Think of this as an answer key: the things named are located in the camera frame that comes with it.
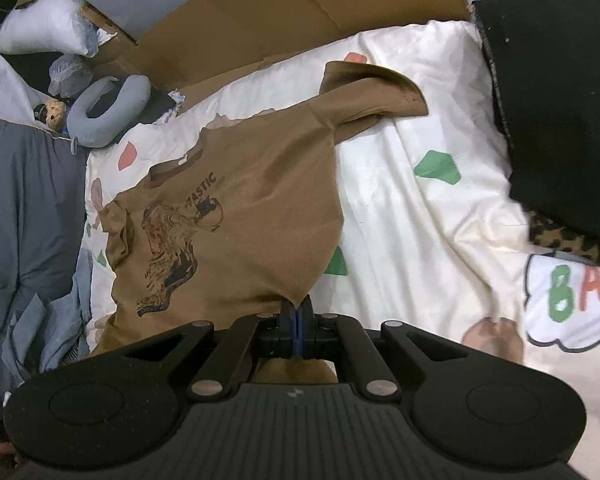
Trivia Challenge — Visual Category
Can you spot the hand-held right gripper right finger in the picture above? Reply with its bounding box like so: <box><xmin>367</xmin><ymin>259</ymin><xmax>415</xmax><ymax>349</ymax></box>
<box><xmin>299</xmin><ymin>297</ymin><xmax>474</xmax><ymax>403</ymax></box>

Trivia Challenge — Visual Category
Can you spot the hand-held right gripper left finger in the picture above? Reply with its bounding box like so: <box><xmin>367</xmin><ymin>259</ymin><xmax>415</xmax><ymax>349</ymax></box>
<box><xmin>124</xmin><ymin>299</ymin><xmax>297</xmax><ymax>403</ymax></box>

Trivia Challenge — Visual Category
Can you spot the brown printed t-shirt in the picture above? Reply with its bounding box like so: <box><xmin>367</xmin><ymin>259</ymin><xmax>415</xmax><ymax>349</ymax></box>
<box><xmin>91</xmin><ymin>60</ymin><xmax>429</xmax><ymax>386</ymax></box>

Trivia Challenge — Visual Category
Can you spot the white printed bed blanket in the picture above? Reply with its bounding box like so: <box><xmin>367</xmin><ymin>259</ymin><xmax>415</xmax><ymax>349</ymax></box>
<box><xmin>82</xmin><ymin>20</ymin><xmax>600</xmax><ymax>480</ymax></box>

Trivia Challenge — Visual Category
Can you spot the light blue denim cloth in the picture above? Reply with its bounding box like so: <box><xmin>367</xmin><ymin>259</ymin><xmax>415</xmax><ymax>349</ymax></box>
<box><xmin>0</xmin><ymin>247</ymin><xmax>94</xmax><ymax>376</ymax></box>

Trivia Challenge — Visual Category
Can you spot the floral printed cloth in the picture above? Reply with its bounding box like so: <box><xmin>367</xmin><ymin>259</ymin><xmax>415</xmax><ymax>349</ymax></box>
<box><xmin>155</xmin><ymin>89</ymin><xmax>187</xmax><ymax>120</ymax></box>

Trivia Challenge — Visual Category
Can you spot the dark grey cloth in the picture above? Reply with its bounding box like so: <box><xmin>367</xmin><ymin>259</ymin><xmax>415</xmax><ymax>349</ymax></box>
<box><xmin>105</xmin><ymin>92</ymin><xmax>179</xmax><ymax>127</ymax></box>

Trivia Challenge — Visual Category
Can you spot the grey neck pillow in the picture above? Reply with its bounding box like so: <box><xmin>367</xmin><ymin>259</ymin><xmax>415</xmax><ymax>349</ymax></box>
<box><xmin>66</xmin><ymin>74</ymin><xmax>152</xmax><ymax>150</ymax></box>

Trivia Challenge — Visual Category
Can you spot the grey blue blanket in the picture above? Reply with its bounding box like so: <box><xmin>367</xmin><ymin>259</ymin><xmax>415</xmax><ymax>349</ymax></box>
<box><xmin>0</xmin><ymin>116</ymin><xmax>89</xmax><ymax>396</ymax></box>

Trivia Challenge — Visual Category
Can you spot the brown cardboard sheet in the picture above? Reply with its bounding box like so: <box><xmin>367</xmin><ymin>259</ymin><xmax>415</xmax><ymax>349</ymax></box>
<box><xmin>77</xmin><ymin>0</ymin><xmax>473</xmax><ymax>107</ymax></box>

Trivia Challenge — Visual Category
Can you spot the small doll toy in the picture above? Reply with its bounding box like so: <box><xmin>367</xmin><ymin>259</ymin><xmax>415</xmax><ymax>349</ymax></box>
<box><xmin>32</xmin><ymin>100</ymin><xmax>69</xmax><ymax>132</ymax></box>

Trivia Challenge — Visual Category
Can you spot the black leopard-lined garment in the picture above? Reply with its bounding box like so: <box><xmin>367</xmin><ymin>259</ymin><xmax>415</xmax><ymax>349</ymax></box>
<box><xmin>471</xmin><ymin>0</ymin><xmax>600</xmax><ymax>267</ymax></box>

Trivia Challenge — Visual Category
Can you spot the white plastic bag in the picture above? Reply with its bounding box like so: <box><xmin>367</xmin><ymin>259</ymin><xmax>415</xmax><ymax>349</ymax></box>
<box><xmin>0</xmin><ymin>39</ymin><xmax>37</xmax><ymax>127</ymax></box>

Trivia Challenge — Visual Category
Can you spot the white pillow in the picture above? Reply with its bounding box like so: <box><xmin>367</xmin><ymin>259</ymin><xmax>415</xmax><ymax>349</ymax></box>
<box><xmin>0</xmin><ymin>0</ymin><xmax>101</xmax><ymax>59</ymax></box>

